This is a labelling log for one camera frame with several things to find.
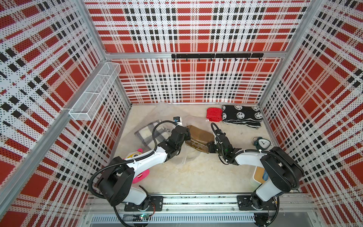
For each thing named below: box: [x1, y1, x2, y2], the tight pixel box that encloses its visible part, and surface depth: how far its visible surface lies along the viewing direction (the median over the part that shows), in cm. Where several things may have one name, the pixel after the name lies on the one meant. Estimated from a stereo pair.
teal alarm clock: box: [252, 136, 271, 150], surface depth 95 cm
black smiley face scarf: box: [221, 104, 264, 128], surface depth 109 cm
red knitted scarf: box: [206, 107, 223, 123], surface depth 113 cm
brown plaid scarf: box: [185, 124, 215, 154], surface depth 95 cm
